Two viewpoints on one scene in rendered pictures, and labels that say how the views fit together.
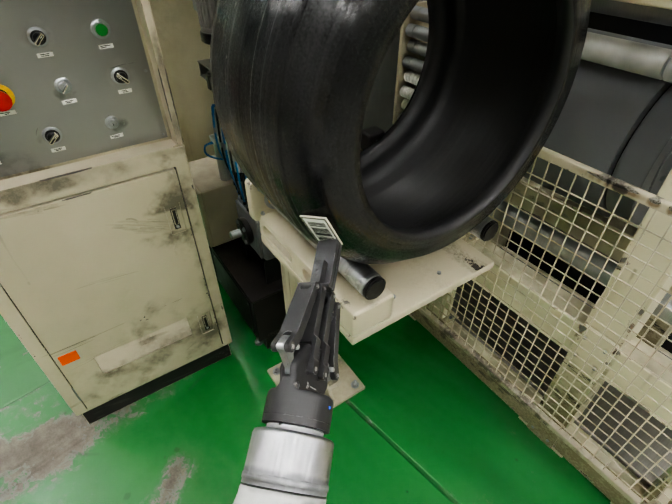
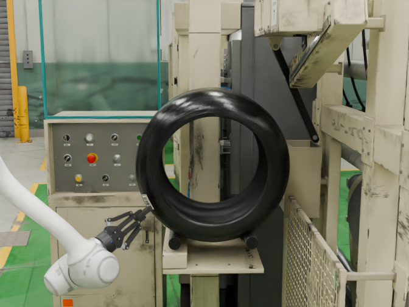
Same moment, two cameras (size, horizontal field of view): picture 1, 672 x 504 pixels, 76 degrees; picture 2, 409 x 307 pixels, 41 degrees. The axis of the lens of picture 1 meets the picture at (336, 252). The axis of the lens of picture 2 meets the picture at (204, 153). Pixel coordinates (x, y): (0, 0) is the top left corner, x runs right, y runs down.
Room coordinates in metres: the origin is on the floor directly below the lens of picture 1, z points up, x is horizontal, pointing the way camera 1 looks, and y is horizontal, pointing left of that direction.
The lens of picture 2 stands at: (-1.05, -1.17, 1.58)
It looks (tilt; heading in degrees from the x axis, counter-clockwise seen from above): 10 degrees down; 32
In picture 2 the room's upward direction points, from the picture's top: straight up
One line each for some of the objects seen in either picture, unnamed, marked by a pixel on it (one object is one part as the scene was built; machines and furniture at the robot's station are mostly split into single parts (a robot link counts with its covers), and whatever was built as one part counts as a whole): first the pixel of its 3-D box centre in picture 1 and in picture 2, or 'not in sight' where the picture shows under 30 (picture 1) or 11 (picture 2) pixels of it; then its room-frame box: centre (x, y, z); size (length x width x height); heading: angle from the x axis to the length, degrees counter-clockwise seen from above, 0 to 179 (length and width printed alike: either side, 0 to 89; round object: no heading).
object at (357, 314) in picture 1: (318, 260); (176, 244); (0.65, 0.03, 0.84); 0.36 x 0.09 x 0.06; 34
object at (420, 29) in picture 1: (444, 73); (298, 178); (1.12, -0.27, 1.05); 0.20 x 0.15 x 0.30; 34
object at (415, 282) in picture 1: (373, 250); (211, 253); (0.72, -0.08, 0.80); 0.37 x 0.36 x 0.02; 124
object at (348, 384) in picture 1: (315, 376); not in sight; (0.92, 0.08, 0.02); 0.27 x 0.27 x 0.04; 34
